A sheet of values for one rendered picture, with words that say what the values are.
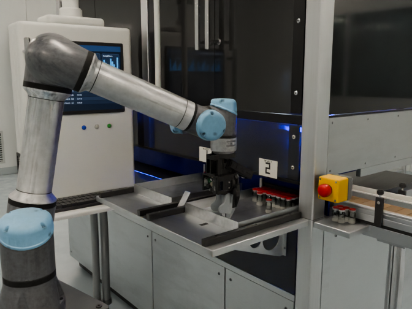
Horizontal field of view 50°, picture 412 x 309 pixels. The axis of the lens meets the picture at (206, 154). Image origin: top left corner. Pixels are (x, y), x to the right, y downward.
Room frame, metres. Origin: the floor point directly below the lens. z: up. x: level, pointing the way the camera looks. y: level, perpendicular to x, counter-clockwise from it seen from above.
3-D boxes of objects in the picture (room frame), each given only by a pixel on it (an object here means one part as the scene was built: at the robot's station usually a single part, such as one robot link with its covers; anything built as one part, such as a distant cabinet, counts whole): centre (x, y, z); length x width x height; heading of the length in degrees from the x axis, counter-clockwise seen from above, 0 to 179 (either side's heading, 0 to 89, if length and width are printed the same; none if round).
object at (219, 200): (1.27, -0.04, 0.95); 0.06 x 0.03 x 0.09; 129
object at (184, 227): (1.52, 0.02, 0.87); 0.70 x 0.48 x 0.02; 39
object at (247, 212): (1.43, -0.14, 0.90); 0.34 x 0.26 x 0.04; 129
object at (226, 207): (1.25, -0.06, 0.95); 0.06 x 0.03 x 0.09; 129
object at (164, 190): (1.69, 0.07, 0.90); 0.34 x 0.26 x 0.04; 129
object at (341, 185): (1.31, -0.39, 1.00); 0.08 x 0.07 x 0.07; 129
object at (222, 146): (1.26, -0.05, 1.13); 0.08 x 0.08 x 0.05
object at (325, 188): (1.28, -0.36, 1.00); 0.04 x 0.04 x 0.04; 39
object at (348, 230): (1.32, -0.44, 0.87); 0.14 x 0.13 x 0.02; 129
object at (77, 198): (1.82, 0.49, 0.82); 0.40 x 0.14 x 0.02; 127
